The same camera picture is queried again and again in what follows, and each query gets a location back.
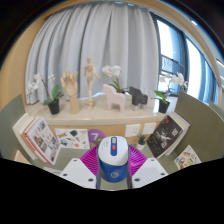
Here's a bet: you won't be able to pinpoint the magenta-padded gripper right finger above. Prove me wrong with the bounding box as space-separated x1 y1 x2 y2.
126 144 169 189

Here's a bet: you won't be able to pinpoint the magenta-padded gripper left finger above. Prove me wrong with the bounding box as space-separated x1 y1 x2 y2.
59 145 102 190

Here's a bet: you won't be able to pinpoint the blue and white computer mouse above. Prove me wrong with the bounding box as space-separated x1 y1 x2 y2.
96 135 130 183

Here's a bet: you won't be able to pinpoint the white sheet with stickers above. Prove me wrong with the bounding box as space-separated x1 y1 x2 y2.
54 127 91 150

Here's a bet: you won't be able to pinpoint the black book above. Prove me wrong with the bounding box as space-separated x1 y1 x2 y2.
146 114 185 159

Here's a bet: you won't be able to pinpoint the purple round sticker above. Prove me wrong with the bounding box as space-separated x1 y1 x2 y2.
87 128 106 145

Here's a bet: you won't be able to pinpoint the white card with colourful stickers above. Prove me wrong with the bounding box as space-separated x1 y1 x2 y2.
173 144 203 171

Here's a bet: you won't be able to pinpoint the red colourful magazine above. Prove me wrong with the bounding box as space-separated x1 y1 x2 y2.
23 115 61 166

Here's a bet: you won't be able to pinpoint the white books behind black book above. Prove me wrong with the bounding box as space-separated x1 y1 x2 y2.
166 111 191 158

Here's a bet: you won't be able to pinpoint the white orchid in black pot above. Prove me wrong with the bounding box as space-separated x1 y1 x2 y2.
101 64 129 94
25 73 64 116
153 72 188 114

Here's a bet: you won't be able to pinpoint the white leaning books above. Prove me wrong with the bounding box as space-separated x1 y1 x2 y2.
12 112 38 161

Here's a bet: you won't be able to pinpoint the black horse figurine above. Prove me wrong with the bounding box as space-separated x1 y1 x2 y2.
128 86 149 111

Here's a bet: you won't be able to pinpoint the pink horse figurine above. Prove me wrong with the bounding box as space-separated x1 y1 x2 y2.
102 83 127 113

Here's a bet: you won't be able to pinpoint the wooden hand model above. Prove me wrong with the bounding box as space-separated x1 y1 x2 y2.
60 70 81 115

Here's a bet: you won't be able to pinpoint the wooden artist mannequin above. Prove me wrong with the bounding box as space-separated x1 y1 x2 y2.
83 56 101 108

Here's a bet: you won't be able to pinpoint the window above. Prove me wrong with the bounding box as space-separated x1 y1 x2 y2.
151 13 224 111

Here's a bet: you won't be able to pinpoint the grey curtain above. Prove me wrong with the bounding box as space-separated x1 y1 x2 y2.
24 1 161 106

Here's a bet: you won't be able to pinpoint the white wall socket plate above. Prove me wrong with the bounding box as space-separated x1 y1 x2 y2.
124 123 142 138
142 122 157 136

